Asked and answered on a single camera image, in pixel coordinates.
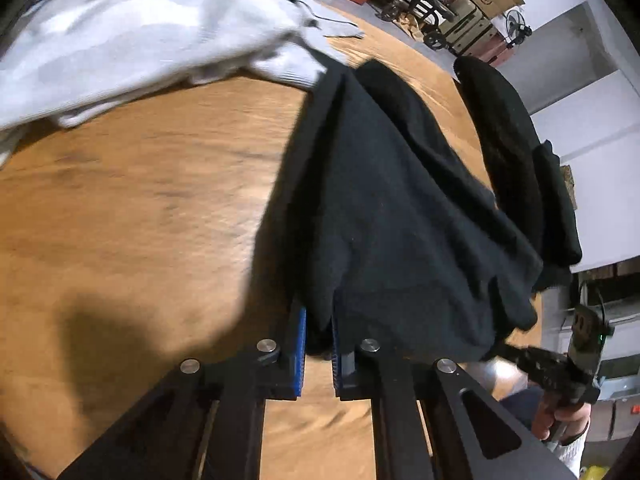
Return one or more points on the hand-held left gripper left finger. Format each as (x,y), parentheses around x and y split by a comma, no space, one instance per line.
(300,350)

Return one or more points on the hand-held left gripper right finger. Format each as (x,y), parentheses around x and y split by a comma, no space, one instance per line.
(336,355)

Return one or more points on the wooden crate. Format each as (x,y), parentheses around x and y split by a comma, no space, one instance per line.
(470,27)

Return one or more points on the person's right forearm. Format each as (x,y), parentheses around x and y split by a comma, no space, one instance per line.
(574,455)

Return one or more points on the light grey sweatshirt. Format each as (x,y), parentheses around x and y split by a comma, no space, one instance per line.
(140,40)

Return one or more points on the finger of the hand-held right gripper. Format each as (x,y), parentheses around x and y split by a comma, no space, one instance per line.
(512,355)

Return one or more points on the person's right hand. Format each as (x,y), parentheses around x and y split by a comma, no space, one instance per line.
(575,417)

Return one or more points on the black shirt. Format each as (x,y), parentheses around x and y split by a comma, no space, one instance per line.
(390,220)

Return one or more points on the black fleece jacket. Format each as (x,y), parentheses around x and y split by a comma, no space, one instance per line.
(510,150)

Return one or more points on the yellow plush toy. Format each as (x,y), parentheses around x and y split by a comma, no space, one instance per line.
(594,474)

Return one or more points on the black floor fan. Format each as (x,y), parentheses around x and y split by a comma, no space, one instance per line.
(516,25)

